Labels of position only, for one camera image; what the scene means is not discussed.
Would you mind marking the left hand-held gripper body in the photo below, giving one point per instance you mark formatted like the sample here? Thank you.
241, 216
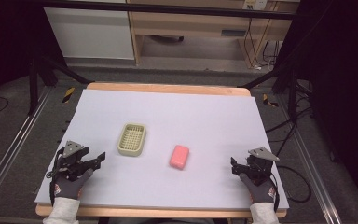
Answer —
73, 158

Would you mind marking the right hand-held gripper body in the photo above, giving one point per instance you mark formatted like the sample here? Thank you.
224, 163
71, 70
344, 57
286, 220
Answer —
260, 165

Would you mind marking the beige slotted soap dish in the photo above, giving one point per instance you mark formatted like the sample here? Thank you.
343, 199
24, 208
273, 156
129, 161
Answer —
131, 139

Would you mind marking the pink soap bar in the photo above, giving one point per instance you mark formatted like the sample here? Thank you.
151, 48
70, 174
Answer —
179, 157

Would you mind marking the person's right hand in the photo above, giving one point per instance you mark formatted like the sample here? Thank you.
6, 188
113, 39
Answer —
261, 191

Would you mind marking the person's left hand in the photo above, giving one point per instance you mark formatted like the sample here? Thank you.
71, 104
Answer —
70, 186

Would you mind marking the white table mat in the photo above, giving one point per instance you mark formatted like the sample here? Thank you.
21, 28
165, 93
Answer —
180, 118

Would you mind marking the wooden table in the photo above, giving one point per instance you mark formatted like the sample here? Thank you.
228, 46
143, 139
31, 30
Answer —
167, 88

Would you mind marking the white cabinet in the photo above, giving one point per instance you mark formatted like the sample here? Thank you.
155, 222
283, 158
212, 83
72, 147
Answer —
90, 34

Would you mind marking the wooden desk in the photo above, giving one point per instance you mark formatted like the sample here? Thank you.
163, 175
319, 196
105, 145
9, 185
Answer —
192, 23

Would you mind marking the metal floor rail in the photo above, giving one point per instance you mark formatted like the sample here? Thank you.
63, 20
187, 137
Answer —
313, 174
15, 140

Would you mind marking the black metal frame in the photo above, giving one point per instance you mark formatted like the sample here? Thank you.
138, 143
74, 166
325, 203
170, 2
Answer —
167, 8

